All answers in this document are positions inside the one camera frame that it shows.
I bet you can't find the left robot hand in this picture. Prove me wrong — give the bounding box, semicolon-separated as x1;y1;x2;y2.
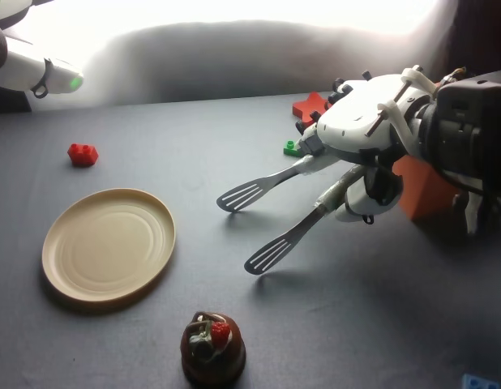
0;0;84;99

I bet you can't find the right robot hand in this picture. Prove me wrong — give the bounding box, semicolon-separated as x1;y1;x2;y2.
294;72;432;224

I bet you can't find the chocolate toy cake with strawberry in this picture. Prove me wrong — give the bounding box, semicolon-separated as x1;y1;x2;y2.
180;310;247;385

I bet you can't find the beige round plate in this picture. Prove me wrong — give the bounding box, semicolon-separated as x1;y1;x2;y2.
41;187;177;313

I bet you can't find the red star block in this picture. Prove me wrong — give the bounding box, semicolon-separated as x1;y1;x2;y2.
291;91;331;130

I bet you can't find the green toy brick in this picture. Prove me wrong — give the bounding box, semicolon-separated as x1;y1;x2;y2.
283;139;305;158

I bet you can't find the orange textured box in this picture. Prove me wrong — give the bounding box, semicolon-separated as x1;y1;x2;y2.
392;156;458;222

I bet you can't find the red toy brick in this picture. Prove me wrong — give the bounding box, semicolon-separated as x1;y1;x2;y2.
66;143;99;167

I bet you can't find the grey table cloth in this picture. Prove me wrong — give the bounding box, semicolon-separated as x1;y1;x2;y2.
0;91;501;389

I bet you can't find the light blue toy brick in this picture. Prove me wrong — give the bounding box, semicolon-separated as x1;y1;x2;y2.
461;373;501;389

